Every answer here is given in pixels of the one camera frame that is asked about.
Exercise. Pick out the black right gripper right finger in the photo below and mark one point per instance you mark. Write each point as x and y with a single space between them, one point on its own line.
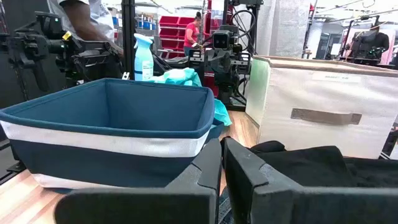
311 208

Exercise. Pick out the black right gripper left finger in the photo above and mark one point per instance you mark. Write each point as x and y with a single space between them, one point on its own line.
155 205

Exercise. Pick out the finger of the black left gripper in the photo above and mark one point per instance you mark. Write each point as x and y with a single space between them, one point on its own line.
245 63
196 59

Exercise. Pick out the teal cloth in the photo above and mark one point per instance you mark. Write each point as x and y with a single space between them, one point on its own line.
180 76

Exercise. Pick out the black garment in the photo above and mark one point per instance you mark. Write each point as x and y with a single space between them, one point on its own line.
311 168

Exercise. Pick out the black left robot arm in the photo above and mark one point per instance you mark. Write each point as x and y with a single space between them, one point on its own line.
230 96

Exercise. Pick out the person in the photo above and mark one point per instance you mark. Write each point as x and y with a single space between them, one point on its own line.
191 32
93 15

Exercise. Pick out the red plastic storage bin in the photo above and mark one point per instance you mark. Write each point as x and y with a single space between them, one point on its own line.
169 32
171 43
169 20
186 21

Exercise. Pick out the white wrapped pillar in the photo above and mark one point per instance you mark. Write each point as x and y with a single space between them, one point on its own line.
283 28

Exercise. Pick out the light blue spray bottle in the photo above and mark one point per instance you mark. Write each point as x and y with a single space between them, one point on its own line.
143 62

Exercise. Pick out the blue plastic storage bin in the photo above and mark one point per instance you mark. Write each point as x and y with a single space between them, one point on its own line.
146 25

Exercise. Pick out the white fabric storage box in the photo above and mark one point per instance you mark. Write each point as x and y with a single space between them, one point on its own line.
311 93

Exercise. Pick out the navy fabric bin white stripe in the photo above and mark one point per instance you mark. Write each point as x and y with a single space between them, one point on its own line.
93 168

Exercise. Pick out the black robot station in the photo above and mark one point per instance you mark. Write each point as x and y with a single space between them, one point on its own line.
370 43

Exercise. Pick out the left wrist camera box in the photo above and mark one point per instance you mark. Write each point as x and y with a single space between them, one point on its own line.
221 40

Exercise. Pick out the black frame upright post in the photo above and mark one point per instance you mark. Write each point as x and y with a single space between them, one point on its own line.
128 31

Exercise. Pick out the black aluminium table frame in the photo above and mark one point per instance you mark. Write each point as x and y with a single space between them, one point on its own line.
17 167

